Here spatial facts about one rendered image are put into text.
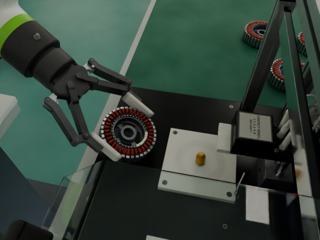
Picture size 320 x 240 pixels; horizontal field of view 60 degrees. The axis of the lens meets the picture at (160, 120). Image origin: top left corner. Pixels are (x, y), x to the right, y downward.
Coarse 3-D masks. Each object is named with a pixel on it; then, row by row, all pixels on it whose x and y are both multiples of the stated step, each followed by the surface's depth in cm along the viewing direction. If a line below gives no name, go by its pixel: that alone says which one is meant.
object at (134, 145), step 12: (120, 108) 57; (108, 120) 54; (120, 120) 56; (132, 120) 57; (144, 120) 57; (108, 132) 53; (120, 132) 55; (132, 132) 56; (144, 132) 56; (120, 144) 53; (132, 144) 56; (144, 144) 54; (132, 156) 53; (144, 156) 55
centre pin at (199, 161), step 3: (198, 153) 56; (201, 153) 56; (198, 156) 56; (201, 156) 56; (204, 156) 56; (198, 159) 56; (201, 159) 56; (204, 159) 56; (198, 162) 57; (201, 162) 57
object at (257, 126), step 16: (240, 112) 48; (224, 128) 51; (240, 128) 46; (256, 128) 46; (272, 128) 46; (224, 144) 49; (240, 144) 46; (256, 144) 45; (272, 144) 44; (288, 160) 46
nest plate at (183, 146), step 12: (180, 132) 63; (192, 132) 63; (168, 144) 61; (180, 144) 61; (192, 144) 61; (204, 144) 61; (216, 144) 61; (168, 156) 59; (180, 156) 59; (192, 156) 59; (216, 156) 59; (228, 156) 59; (168, 168) 57; (180, 168) 57; (192, 168) 57; (204, 168) 57; (216, 168) 57; (228, 168) 57; (228, 180) 55
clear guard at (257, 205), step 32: (64, 192) 28; (96, 192) 24; (128, 192) 24; (160, 192) 24; (192, 192) 24; (224, 192) 24; (256, 192) 24; (288, 192) 24; (64, 224) 24; (96, 224) 22; (128, 224) 22; (160, 224) 22; (192, 224) 22; (224, 224) 22; (256, 224) 22; (288, 224) 22
